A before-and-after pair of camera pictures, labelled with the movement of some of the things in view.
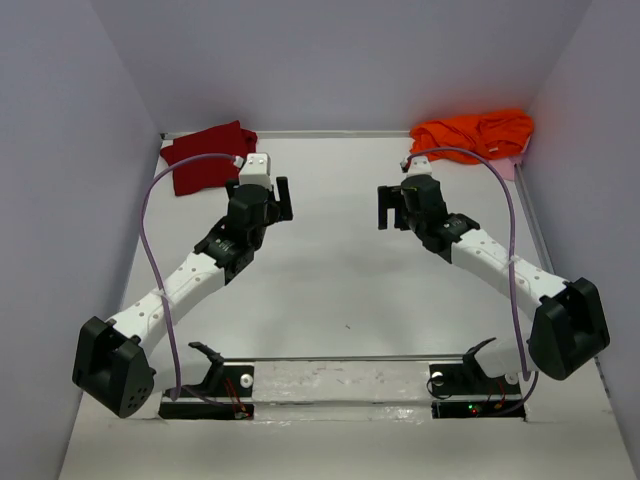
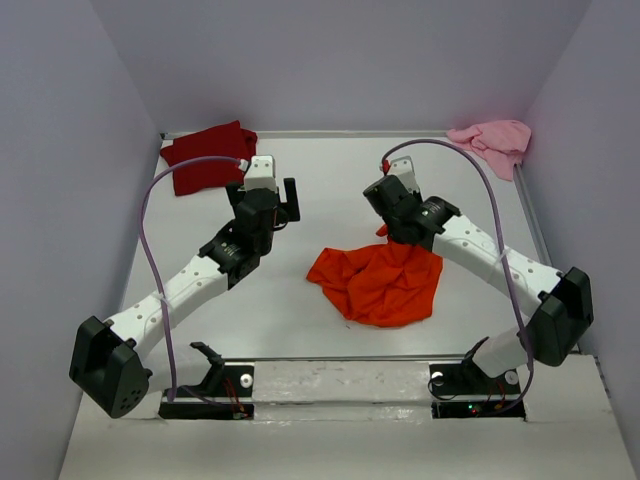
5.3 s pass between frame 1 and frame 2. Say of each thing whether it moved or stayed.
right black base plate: stayed
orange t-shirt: moved
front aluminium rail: stayed
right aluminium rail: stayed
